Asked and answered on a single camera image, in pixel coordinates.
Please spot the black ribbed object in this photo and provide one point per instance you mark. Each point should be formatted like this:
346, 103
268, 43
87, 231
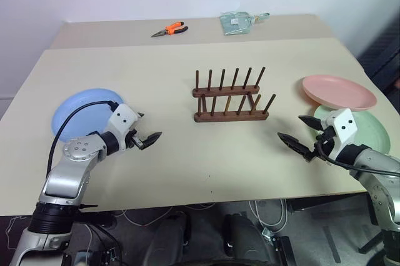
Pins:
381, 53

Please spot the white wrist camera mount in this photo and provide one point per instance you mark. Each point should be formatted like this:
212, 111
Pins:
343, 125
123, 119

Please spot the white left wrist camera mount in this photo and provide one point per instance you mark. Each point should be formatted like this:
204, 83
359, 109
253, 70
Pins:
123, 119

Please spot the green plate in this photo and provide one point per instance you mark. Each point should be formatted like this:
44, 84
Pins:
372, 135

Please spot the black table frame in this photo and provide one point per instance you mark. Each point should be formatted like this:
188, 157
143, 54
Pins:
312, 203

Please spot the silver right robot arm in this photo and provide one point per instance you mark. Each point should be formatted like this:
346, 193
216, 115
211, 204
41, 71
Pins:
378, 169

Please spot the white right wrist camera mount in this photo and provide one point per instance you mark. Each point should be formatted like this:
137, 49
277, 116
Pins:
343, 125

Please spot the pink-red plate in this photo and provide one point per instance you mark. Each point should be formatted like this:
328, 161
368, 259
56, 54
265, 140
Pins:
337, 91

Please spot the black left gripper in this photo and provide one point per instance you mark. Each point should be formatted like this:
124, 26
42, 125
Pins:
132, 139

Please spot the blue plate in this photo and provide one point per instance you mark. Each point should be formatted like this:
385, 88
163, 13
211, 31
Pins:
81, 113

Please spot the dark rounded shape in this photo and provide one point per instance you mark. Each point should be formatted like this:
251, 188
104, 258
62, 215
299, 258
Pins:
247, 241
168, 241

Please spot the wooden dish rack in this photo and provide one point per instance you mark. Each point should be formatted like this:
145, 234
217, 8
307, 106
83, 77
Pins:
231, 117

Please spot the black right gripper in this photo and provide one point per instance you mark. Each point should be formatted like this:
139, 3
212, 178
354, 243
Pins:
323, 139

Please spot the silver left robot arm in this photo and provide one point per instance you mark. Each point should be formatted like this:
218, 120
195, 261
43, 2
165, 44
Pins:
72, 178

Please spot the teal item in clear bag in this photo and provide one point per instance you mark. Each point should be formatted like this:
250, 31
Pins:
234, 24

